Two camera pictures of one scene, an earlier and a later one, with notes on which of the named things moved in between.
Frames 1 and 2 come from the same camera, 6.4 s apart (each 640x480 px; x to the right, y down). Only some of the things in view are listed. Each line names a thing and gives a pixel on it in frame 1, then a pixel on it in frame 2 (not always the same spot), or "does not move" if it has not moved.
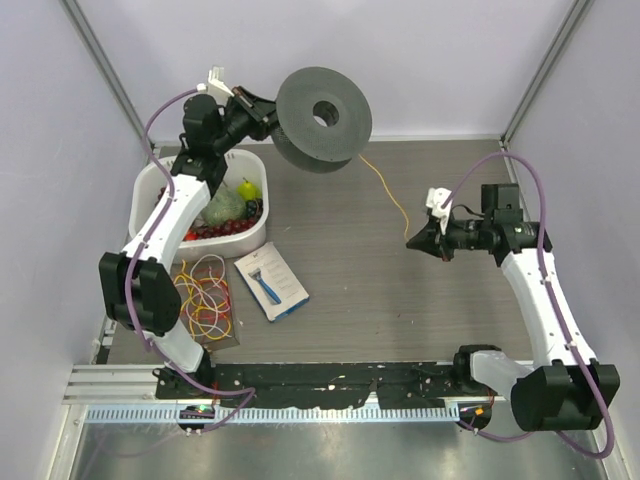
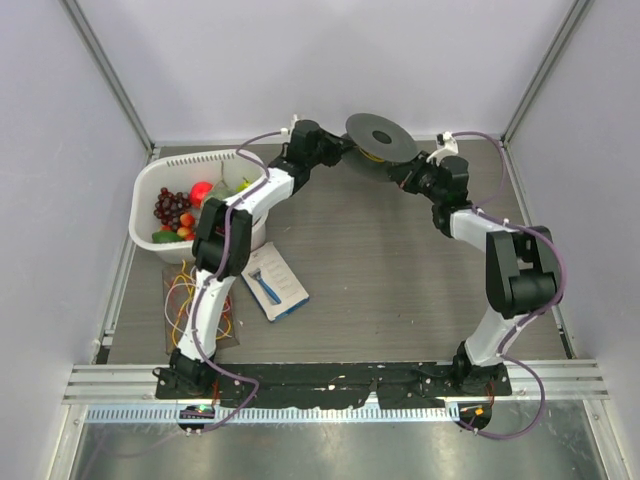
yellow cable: x=390 y=195 to x=374 y=157
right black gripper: x=428 y=241 to x=405 y=174
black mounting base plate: x=396 y=385 does not move
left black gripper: x=262 y=110 to x=338 y=148
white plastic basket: x=234 y=219 does not move
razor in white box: x=272 y=283 does not move
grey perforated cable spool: x=323 y=120 to x=378 y=142
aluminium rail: x=115 y=384 does not move
